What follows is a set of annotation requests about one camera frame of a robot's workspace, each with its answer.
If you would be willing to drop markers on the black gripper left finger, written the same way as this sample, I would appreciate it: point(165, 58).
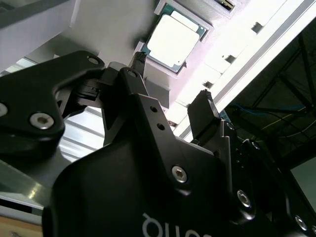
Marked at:
point(32, 98)

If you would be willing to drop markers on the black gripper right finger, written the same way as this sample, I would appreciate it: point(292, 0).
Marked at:
point(259, 177)

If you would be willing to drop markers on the silver CPU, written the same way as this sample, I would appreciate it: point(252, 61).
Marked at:
point(172, 39)

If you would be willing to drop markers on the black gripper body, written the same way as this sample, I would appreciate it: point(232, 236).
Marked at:
point(111, 192)

